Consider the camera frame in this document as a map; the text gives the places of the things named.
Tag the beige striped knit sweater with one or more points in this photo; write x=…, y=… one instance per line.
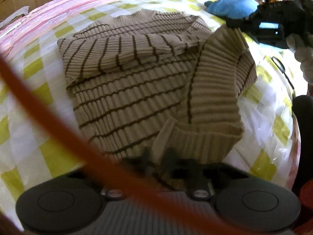
x=137, y=83

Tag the yellow white checkered bed sheet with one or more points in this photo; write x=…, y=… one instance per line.
x=29, y=102

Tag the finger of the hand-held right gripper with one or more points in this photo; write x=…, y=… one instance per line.
x=244, y=22
x=255, y=35

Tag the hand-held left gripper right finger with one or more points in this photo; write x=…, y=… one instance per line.
x=171, y=161

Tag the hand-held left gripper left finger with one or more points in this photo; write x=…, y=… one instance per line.
x=145, y=160

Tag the blue knit sweater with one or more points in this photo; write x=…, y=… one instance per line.
x=232, y=6

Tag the pink striped quilt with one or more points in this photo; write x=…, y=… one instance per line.
x=61, y=5

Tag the white plastic bag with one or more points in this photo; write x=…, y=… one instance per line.
x=14, y=17

